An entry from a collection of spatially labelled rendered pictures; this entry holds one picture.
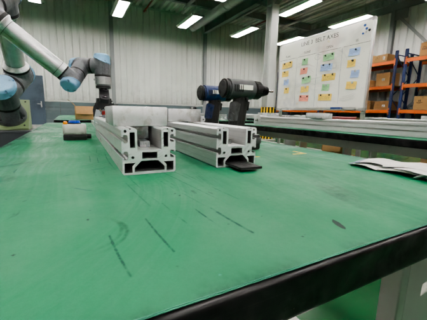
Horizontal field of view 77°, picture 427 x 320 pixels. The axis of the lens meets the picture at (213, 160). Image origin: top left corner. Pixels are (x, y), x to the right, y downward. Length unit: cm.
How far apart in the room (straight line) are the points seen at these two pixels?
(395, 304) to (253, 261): 45
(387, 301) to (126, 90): 1218
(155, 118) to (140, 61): 1212
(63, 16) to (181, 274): 1257
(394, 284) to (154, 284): 50
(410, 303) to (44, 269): 62
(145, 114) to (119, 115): 5
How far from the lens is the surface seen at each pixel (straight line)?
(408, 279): 64
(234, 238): 26
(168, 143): 52
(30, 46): 143
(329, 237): 29
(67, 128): 114
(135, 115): 57
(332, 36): 396
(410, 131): 190
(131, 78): 1256
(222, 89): 83
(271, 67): 924
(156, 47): 1300
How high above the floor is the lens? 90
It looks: 10 degrees down
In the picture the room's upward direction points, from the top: 1 degrees clockwise
